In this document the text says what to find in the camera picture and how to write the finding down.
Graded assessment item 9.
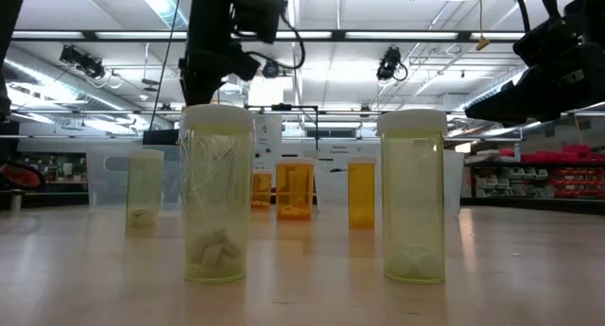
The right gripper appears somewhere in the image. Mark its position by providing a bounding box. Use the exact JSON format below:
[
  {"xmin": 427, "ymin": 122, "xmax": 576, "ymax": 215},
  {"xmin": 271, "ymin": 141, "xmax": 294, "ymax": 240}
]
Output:
[{"xmin": 465, "ymin": 0, "xmax": 605, "ymax": 129}]

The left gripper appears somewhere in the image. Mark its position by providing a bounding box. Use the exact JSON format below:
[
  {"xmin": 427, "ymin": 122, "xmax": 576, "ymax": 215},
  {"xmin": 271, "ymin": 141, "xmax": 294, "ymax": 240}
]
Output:
[{"xmin": 178, "ymin": 0, "xmax": 260, "ymax": 106}]

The pale yellow-green pill bottle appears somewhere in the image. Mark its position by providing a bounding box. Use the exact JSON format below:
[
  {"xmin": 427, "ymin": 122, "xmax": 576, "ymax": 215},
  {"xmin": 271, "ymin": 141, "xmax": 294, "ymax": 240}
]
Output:
[{"xmin": 125, "ymin": 148, "xmax": 165, "ymax": 237}]

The small amber pill bottle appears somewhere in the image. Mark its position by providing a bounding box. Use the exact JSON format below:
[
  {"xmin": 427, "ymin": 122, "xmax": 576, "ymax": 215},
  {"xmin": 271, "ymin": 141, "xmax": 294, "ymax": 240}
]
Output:
[{"xmin": 251, "ymin": 167, "xmax": 274, "ymax": 211}]

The slim amber pill bottle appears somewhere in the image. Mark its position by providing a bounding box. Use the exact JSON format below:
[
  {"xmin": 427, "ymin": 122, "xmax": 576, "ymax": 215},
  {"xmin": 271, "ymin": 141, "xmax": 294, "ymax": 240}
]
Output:
[{"xmin": 347, "ymin": 155, "xmax": 378, "ymax": 231}]

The clear plastic bin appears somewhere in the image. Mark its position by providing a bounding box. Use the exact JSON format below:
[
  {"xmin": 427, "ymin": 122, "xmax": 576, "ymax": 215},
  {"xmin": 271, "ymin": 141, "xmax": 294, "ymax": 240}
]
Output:
[
  {"xmin": 86, "ymin": 145, "xmax": 183, "ymax": 209},
  {"xmin": 302, "ymin": 141, "xmax": 467, "ymax": 218}
]

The wide amber pill bottle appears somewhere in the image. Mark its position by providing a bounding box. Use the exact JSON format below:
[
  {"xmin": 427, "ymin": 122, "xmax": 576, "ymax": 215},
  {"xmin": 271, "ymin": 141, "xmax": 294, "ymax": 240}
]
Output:
[{"xmin": 275, "ymin": 156, "xmax": 317, "ymax": 221}]

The black monitor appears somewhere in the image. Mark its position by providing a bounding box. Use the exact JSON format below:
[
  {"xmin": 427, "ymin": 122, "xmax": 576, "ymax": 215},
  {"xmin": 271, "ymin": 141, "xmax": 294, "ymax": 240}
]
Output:
[{"xmin": 142, "ymin": 129, "xmax": 181, "ymax": 146}]

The shelf with red bins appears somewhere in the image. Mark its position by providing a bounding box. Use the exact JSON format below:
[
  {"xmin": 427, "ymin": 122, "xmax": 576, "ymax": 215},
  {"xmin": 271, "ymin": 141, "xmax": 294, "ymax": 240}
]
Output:
[{"xmin": 465, "ymin": 144, "xmax": 605, "ymax": 199}]

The white control panel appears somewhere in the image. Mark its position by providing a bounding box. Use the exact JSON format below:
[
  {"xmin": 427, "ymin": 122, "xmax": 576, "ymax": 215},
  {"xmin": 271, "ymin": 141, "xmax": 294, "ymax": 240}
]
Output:
[{"xmin": 253, "ymin": 113, "xmax": 284, "ymax": 172}]

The black ceiling light beam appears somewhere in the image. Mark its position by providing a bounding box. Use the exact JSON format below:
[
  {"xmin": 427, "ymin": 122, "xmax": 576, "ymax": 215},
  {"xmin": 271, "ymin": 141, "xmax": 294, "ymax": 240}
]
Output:
[{"xmin": 11, "ymin": 28, "xmax": 526, "ymax": 42}]

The cluttered background shelf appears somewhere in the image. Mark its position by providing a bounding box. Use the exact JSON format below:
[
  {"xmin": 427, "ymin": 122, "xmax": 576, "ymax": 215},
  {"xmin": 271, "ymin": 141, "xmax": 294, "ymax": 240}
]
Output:
[{"xmin": 21, "ymin": 150, "xmax": 89, "ymax": 184}]

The person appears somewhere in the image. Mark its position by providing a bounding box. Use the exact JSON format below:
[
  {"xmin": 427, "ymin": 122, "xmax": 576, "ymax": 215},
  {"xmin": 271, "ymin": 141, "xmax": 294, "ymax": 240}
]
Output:
[{"xmin": 0, "ymin": 161, "xmax": 46, "ymax": 191}]

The thin black hanging cable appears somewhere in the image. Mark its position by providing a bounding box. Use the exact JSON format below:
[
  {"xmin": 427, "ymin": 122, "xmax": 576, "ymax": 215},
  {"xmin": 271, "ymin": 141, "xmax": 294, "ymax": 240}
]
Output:
[{"xmin": 148, "ymin": 0, "xmax": 183, "ymax": 131}]

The yellow hanging cord with plug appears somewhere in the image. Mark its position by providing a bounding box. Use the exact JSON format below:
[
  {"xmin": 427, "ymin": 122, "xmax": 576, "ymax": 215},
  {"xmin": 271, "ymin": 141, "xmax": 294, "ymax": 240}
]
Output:
[{"xmin": 475, "ymin": 0, "xmax": 492, "ymax": 52}]

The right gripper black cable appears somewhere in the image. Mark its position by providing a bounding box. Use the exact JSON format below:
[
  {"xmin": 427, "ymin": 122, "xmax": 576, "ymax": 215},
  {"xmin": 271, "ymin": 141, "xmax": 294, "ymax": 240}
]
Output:
[{"xmin": 508, "ymin": 0, "xmax": 531, "ymax": 34}]

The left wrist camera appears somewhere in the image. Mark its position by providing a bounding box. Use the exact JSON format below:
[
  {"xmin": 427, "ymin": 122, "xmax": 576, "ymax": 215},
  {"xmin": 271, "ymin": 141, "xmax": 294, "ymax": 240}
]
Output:
[{"xmin": 231, "ymin": 0, "xmax": 285, "ymax": 44}]

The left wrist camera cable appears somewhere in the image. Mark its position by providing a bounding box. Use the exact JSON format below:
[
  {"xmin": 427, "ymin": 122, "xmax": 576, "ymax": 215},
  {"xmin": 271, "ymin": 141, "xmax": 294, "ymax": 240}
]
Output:
[{"xmin": 245, "ymin": 0, "xmax": 306, "ymax": 72}]

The black aluminium table frame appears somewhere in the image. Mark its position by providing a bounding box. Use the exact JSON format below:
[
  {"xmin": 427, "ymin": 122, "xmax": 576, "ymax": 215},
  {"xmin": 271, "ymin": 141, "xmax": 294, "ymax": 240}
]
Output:
[{"xmin": 0, "ymin": 191, "xmax": 605, "ymax": 217}]

